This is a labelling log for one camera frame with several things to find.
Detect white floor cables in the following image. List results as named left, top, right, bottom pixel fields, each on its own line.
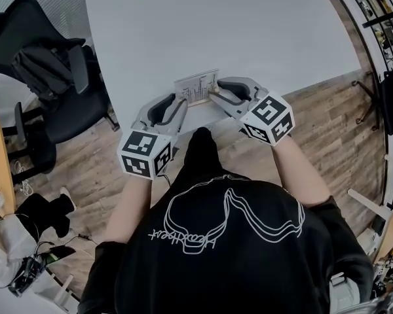
left=14, top=160, right=33, bottom=196

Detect white table leg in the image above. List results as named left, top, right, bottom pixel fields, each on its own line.
left=346, top=188, right=392, bottom=222

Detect person's right forearm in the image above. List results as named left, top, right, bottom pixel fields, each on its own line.
left=270, top=135, right=331, bottom=209

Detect electronic device with wires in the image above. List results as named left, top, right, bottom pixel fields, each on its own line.
left=8, top=255, right=47, bottom=297

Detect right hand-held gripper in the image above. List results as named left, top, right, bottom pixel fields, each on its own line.
left=208, top=76, right=296, bottom=148

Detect tablet with green screen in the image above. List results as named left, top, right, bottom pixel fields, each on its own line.
left=44, top=245, right=77, bottom=264

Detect black backpack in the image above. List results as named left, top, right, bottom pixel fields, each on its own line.
left=11, top=46, right=86, bottom=111

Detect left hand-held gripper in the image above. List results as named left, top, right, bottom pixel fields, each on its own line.
left=117, top=92, right=189, bottom=181

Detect person's black printed t-shirt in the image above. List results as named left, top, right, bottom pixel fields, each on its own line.
left=78, top=171, right=376, bottom=314

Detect person's black trousers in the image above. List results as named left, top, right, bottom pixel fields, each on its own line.
left=176, top=126, right=224, bottom=189

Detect black office chair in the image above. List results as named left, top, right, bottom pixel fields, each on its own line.
left=0, top=0, right=121, bottom=184

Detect person's left forearm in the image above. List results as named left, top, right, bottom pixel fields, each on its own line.
left=103, top=171, right=158, bottom=245

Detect grey bag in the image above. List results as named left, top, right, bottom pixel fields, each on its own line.
left=329, top=271, right=393, bottom=314

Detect black floor cable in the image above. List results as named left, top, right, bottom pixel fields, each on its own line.
left=35, top=234, right=98, bottom=258

